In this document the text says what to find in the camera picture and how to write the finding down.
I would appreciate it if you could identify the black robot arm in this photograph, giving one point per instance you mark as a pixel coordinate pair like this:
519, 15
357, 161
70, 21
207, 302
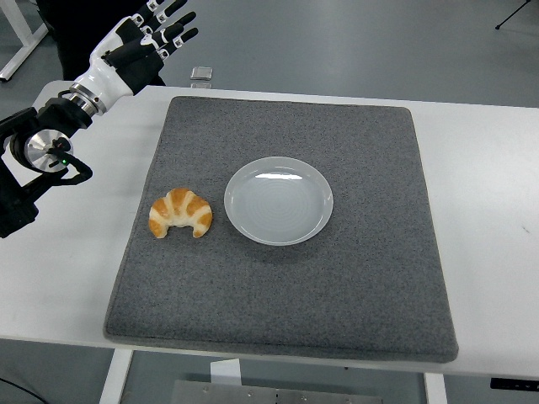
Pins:
17, 124

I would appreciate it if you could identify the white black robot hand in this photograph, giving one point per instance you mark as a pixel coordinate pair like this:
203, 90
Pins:
105, 80

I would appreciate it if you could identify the person's legs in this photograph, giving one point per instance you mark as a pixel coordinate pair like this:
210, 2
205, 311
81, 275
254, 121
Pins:
71, 52

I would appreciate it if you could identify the white paper label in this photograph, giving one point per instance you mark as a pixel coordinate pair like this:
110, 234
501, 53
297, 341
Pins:
225, 371

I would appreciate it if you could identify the white desk frame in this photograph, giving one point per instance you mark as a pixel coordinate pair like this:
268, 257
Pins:
21, 46

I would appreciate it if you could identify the white table leg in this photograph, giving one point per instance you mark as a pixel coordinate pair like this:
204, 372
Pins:
115, 379
436, 389

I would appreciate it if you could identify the grey felt mat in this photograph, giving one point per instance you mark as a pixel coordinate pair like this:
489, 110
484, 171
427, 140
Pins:
273, 294

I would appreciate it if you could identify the black desk control panel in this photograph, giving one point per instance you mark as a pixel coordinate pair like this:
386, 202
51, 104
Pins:
513, 383

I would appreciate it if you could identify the light grey round plate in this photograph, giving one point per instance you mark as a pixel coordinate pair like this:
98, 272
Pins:
278, 206

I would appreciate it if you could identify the black tripod leg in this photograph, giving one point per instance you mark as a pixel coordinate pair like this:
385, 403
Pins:
511, 16

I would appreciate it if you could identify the golden croissant bread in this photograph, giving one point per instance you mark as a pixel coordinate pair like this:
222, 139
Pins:
185, 206

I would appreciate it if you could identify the grey metal plate with screws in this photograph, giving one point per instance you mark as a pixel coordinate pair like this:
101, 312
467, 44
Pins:
252, 394

